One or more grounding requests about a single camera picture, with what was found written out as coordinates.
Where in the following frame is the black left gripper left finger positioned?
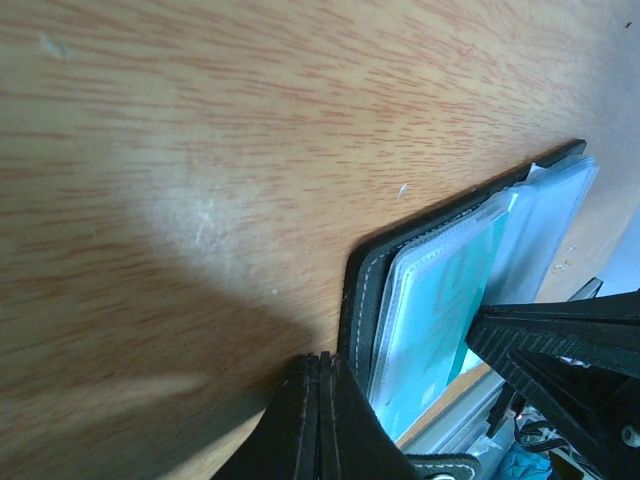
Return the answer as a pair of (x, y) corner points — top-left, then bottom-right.
(213, 354), (319, 480)

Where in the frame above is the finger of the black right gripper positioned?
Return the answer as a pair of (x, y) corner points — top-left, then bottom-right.
(466, 292), (639, 479)

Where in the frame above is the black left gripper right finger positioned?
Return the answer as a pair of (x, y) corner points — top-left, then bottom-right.
(318, 352), (418, 479)

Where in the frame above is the black card holder wallet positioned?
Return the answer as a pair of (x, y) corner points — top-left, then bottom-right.
(338, 138), (601, 480)

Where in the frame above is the teal VIP card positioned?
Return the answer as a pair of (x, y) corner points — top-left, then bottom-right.
(382, 212), (508, 415)

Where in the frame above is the aluminium rail front frame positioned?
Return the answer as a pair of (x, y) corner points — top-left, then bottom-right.
(401, 371), (504, 455)

